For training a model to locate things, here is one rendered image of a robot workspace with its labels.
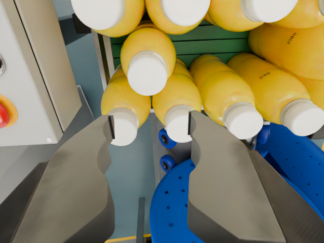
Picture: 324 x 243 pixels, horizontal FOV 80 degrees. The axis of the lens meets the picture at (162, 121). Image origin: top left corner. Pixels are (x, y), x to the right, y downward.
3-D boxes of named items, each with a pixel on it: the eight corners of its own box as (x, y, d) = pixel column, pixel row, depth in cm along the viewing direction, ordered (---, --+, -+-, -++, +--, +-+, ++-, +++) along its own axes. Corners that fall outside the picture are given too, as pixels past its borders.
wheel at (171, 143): (171, 154, 40) (178, 149, 41) (170, 136, 37) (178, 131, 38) (157, 143, 43) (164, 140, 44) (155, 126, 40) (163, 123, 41)
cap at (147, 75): (166, 88, 22) (167, 95, 20) (131, 89, 21) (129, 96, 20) (166, 51, 20) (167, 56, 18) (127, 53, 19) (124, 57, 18)
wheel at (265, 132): (254, 145, 41) (264, 148, 40) (259, 127, 39) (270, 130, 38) (259, 134, 44) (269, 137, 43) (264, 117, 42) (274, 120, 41)
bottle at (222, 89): (181, 71, 39) (200, 118, 24) (209, 45, 37) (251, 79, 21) (202, 94, 42) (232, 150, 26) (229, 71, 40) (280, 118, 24)
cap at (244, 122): (218, 117, 24) (222, 126, 22) (245, 97, 23) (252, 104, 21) (235, 135, 25) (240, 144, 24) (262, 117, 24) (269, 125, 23)
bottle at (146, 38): (168, 59, 38) (180, 101, 22) (132, 60, 38) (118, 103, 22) (168, 18, 34) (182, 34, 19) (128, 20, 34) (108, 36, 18)
